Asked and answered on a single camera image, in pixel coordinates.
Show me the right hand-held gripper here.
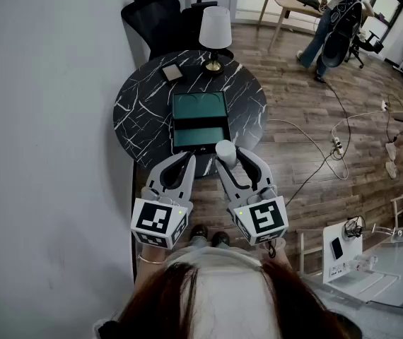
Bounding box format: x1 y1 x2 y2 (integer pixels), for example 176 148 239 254
215 147 289 246

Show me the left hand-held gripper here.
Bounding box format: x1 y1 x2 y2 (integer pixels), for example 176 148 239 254
130 153 197 249

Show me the white round object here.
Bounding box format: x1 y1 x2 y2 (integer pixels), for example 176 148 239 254
215 140 238 168

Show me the dark green tray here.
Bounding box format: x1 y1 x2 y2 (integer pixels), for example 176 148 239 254
170 90 231 155

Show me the person's left forearm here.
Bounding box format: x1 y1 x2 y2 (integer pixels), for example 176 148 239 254
134 240 170 287

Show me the person's right forearm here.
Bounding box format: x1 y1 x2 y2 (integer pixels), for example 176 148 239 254
263 238 295 272

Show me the person's left black shoe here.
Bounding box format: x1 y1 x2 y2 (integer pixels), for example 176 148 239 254
190 224 209 242

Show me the person's black shoe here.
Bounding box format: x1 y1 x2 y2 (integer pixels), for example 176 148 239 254
211 231 230 249
190 224 209 242

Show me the person's right black shoe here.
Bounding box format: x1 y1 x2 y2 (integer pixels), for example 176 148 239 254
211 231 230 249

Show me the person's light shirt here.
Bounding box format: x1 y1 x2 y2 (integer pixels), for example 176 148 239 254
164 244 264 278

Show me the round black marble table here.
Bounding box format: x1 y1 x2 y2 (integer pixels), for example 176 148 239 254
112 49 269 179

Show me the small black framed pad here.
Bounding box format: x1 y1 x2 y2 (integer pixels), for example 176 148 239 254
161 63 185 84

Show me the black smartphone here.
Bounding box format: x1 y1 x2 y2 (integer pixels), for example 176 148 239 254
329 237 344 261

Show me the white side stand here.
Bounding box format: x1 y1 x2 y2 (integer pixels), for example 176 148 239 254
322 222 366 285

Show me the white shade brass table lamp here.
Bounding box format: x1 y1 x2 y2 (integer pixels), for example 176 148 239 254
198 6 233 76

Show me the black mesh office chair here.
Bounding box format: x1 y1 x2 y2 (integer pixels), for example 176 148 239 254
120 0 235 61

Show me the black white swivel chair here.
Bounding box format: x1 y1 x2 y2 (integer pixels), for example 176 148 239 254
345 30 387 70

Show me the glass table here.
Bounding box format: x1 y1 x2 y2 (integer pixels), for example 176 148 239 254
358 224 403 311

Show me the light wooden desk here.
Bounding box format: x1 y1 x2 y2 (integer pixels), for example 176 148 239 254
257 0 327 52

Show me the dark framed window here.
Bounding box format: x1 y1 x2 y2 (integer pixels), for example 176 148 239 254
370 0 403 39

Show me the black wrist strap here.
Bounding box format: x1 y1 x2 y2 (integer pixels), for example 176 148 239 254
264 237 287 260

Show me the thin left wrist bracelet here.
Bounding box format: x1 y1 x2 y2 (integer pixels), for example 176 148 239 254
137 254 168 266

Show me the white floor cable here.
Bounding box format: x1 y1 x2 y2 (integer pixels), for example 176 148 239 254
330 99 390 144

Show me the black backpack with cables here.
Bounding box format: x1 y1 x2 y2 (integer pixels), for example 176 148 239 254
321 0 365 69

